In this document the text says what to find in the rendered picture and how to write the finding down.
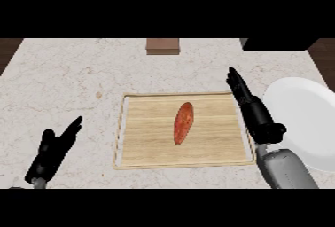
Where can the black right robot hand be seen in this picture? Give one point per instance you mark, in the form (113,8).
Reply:
(257,118)

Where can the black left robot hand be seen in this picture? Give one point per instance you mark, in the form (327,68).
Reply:
(51,151)

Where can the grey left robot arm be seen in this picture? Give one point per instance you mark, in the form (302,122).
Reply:
(38,183)

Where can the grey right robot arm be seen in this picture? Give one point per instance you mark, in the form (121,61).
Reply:
(283,168)

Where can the white plate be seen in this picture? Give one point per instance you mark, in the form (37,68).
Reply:
(305,121)

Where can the orange sweet potato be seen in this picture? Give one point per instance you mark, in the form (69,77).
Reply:
(183,122)

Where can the pale wooden tray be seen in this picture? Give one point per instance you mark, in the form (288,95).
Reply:
(183,133)

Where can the black appliance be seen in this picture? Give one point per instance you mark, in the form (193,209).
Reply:
(279,44)

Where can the brown wooden block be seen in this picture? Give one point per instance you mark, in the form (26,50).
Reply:
(162,46)

